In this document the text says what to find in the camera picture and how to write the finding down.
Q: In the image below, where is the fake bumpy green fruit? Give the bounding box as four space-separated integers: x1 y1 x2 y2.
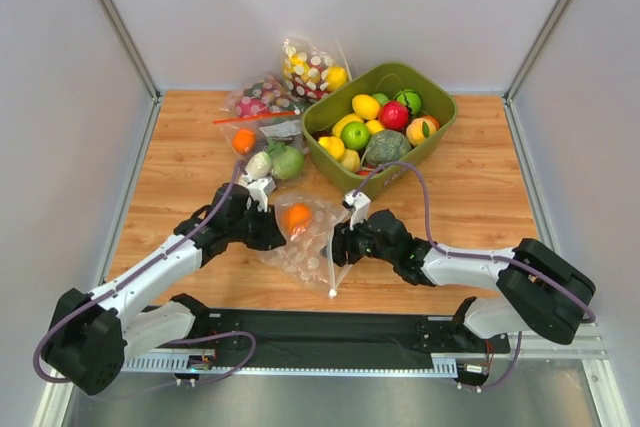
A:
372 92 390 107

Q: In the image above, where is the polka dot bag with lemon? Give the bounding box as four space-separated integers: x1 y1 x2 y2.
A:
281 37 352 104

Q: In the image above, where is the fake red apple in bin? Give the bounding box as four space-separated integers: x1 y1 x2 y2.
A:
356 168 380 177

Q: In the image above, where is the fake striped watermelon ball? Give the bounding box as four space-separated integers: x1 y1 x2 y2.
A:
394 89 422 117

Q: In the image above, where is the fake yellow quince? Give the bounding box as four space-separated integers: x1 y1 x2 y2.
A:
340 149 361 173

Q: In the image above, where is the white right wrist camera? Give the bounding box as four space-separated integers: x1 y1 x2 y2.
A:
342 190 371 230

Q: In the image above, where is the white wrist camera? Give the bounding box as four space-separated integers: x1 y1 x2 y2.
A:
342 190 371 230
240 176 276 212

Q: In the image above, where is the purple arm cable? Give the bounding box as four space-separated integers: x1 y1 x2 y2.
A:
32 159 246 383
349 160 597 324

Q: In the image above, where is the clear bag with orange zipper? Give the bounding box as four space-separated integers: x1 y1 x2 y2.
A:
214 112 306 184

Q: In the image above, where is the clear zip bag with fruit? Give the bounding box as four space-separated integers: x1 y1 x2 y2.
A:
258 193 351 298

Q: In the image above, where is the fake green apple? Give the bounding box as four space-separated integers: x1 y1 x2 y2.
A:
340 121 371 151

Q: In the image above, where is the fake yellow peach with leaf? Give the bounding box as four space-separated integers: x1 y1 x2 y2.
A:
405 116 438 147

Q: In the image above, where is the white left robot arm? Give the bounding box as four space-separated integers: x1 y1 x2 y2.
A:
33 178 286 395

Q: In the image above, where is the fake orange in bin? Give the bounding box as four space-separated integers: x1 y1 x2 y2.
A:
423 115 441 130

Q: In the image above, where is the polka dot bag with strawberry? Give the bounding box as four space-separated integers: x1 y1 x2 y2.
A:
221 73 309 118

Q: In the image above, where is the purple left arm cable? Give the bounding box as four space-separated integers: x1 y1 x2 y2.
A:
32 159 246 383

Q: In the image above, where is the fake netted melon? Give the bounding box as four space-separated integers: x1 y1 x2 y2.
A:
363 130 412 167

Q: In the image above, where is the fake yellow pear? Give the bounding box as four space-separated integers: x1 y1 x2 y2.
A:
317 136 346 161
365 119 385 135

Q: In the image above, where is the fake orange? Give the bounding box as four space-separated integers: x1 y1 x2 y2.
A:
423 115 441 130
282 203 313 235
231 129 256 155

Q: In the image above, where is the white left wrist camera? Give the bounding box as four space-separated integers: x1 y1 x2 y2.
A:
240 176 276 212

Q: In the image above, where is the green plastic bin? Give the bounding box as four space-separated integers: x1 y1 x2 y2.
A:
301 62 458 194

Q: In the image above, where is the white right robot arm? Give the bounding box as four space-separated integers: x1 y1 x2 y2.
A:
324 210 596 345

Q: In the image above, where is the fake yellow lemon from bag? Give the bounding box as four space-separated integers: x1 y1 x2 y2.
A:
351 94 381 121

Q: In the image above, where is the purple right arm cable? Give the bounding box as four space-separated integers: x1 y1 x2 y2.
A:
349 160 597 324

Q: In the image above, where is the fake red peach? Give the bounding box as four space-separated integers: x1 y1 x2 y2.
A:
378 101 410 131

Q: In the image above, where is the fake green cabbage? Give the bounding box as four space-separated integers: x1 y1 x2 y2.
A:
266 141 304 180

